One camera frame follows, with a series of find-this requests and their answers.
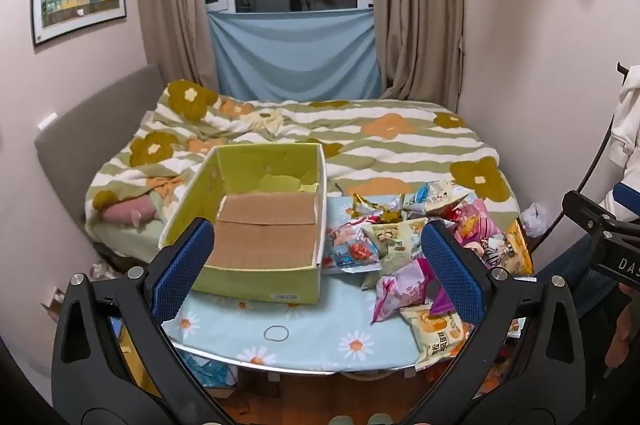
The pink striped marshmallow bag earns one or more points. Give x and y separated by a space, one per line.
472 220

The person's blue jeans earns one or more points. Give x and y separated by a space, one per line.
575 270

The floral striped blanket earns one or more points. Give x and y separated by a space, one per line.
400 145

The person's white jacket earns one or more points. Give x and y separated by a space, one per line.
631 115

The light blue hanging cloth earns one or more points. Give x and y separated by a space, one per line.
295 55

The grey padded headboard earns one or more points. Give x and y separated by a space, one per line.
95 120

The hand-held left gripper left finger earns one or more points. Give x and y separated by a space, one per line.
182 270

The yellow-green cardboard box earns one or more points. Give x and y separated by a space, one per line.
265 230

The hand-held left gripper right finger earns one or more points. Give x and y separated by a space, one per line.
452 275

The rubber band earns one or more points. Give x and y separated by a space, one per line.
265 333

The white plastic bag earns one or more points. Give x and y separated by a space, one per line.
534 217

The brown cartoon snack bag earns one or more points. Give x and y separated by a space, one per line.
506 251

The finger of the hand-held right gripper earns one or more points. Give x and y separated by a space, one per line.
627 194
585 207

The person's right hand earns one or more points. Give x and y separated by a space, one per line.
627 330

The pile of snack packets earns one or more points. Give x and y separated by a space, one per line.
395 240

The pink pillow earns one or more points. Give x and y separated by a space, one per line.
127 210

